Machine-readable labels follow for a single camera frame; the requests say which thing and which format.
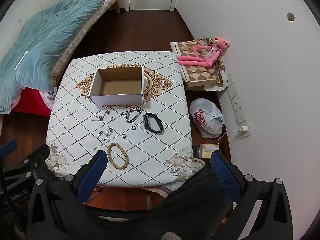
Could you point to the beige checkered mattress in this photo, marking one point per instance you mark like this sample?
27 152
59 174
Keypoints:
72 47

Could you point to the person's dark fleece clothing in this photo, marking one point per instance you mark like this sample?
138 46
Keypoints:
187 205

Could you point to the white charger plug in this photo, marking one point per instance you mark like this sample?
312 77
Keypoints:
243 129

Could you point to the white cardboard box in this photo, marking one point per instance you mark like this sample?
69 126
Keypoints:
117 100

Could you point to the pink plush toy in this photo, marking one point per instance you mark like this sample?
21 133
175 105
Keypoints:
200 60

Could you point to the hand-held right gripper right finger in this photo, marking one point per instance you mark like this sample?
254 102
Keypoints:
225 172

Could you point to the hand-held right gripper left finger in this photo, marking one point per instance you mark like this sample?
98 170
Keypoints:
92 172

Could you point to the diamond patterned tablecloth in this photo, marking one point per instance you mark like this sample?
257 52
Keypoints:
75 100

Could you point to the red cloth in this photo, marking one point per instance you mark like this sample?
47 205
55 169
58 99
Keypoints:
30 102

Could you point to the light blue quilt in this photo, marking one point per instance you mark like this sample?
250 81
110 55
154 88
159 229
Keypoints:
50 42

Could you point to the white power strip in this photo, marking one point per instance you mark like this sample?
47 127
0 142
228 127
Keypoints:
236 100

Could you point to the black fitness band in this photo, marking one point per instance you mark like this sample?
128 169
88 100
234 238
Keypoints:
145 120

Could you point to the beige small box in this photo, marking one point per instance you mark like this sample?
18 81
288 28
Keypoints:
208 151

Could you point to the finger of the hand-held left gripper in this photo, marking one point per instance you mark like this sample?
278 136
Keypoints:
40 155
8 147

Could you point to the white plastic bag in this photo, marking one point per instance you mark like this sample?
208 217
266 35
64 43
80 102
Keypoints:
202 120

